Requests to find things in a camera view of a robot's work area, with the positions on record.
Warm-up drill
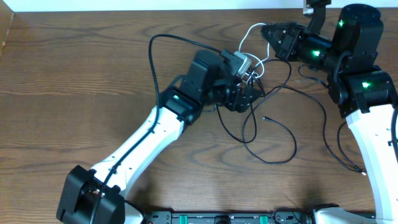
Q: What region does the black USB cable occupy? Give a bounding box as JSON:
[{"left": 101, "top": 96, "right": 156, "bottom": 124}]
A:
[{"left": 264, "top": 63, "right": 368, "bottom": 175}]

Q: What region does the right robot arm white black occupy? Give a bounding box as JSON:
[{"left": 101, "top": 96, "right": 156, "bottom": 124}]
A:
[{"left": 261, "top": 1, "right": 397, "bottom": 223}]

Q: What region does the white USB cable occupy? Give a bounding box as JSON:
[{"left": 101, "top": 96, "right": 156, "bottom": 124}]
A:
[{"left": 238, "top": 22, "right": 271, "bottom": 85}]

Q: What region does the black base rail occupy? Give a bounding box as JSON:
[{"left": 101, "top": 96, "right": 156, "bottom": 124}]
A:
[{"left": 124, "top": 203, "right": 377, "bottom": 224}]

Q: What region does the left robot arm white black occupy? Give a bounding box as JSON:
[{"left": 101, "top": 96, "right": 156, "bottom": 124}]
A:
[{"left": 56, "top": 50, "right": 262, "bottom": 224}]

